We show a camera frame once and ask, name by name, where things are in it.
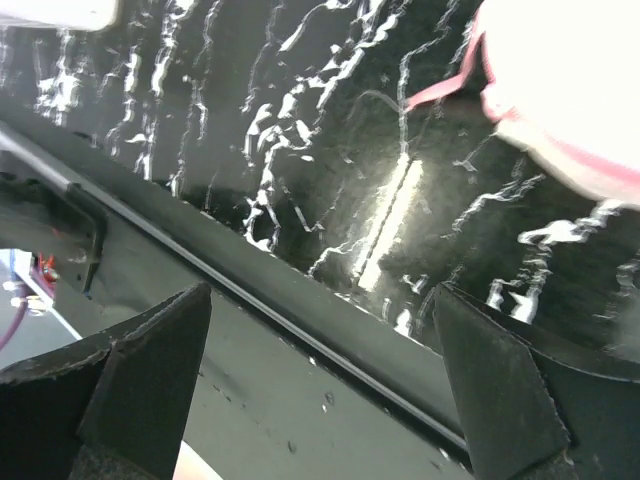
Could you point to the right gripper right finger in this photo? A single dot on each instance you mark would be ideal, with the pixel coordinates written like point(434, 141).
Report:
point(531, 404)

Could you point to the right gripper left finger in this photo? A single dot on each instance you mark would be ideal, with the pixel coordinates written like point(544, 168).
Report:
point(113, 405)

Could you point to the white mesh laundry bag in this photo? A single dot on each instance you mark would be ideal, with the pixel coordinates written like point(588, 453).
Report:
point(562, 85)

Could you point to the black marble mat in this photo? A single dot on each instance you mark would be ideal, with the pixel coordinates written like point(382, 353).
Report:
point(279, 120)

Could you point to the white plastic basket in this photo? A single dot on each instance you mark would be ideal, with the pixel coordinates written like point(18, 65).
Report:
point(79, 15)

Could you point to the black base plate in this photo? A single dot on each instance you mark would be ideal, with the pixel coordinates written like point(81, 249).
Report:
point(294, 383)

